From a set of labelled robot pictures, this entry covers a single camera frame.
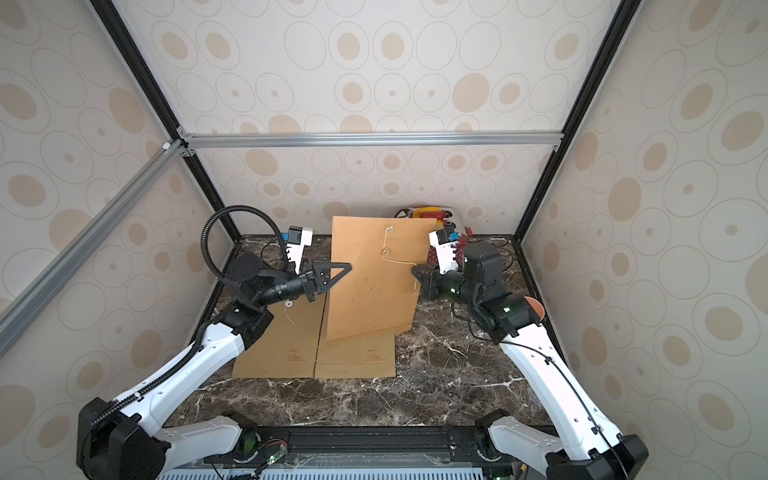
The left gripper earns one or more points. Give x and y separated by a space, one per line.
314 281

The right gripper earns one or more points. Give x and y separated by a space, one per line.
430 283

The brown file envelope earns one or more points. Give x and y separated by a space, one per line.
288 348
380 294
363 357

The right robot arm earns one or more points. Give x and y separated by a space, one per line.
528 360

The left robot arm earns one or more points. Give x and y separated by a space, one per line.
126 437

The red polka dot toaster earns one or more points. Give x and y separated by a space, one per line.
443 217

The pink cup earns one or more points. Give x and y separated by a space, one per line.
537 307

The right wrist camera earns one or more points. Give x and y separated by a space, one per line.
445 242

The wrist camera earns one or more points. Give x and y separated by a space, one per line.
445 242
296 240

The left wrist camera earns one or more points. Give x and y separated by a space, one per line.
296 240

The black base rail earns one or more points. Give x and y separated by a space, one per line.
255 451

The back aluminium rail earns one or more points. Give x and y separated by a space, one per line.
372 139

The aluminium rail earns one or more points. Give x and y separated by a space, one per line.
372 139
20 314

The left aluminium rail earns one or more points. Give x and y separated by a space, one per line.
20 314

